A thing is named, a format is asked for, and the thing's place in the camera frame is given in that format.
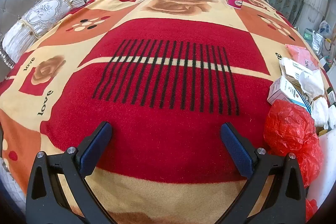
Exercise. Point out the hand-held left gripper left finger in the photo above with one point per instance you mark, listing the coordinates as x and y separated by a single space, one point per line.
95 148

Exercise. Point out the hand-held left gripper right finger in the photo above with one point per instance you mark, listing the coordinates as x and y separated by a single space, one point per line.
236 148

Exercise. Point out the red plastic bag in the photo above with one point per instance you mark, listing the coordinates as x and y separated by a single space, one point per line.
288 132

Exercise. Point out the white box blue stripes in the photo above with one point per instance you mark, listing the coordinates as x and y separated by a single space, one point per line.
284 94

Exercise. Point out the crumpled white tissue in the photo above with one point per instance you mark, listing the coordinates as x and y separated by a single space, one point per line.
320 111
312 82

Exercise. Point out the white tablet box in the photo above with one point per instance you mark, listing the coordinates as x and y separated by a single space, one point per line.
294 69

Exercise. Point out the pink plastic wrapper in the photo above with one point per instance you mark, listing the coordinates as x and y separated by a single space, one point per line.
302 54

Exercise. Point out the silver foil bag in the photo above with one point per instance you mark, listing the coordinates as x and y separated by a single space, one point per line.
318 43

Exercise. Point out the red orange patterned blanket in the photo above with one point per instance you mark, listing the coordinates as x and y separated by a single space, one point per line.
168 29

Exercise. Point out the grey striped bolster pillow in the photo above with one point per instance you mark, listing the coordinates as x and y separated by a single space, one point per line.
44 14

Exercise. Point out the white blue plastic bag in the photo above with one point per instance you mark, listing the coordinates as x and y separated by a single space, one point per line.
325 28

